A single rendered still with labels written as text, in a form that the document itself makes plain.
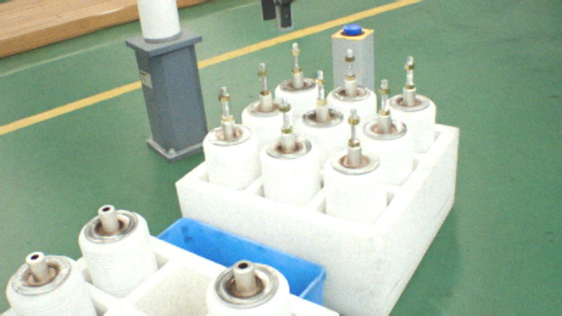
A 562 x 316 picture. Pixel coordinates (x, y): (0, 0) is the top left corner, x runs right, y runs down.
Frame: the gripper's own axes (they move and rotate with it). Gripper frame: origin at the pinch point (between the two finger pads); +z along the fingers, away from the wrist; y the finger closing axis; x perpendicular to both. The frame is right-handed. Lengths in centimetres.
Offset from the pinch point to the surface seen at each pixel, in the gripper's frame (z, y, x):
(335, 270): 37.5, 13.9, 1.2
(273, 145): 21.6, -1.6, -2.0
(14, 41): 41, -189, -61
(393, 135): 21.7, 4.8, 16.6
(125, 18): 45, -203, -10
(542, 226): 47, 11, 47
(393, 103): 21.7, -6.3, 23.1
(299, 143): 21.7, -0.4, 2.0
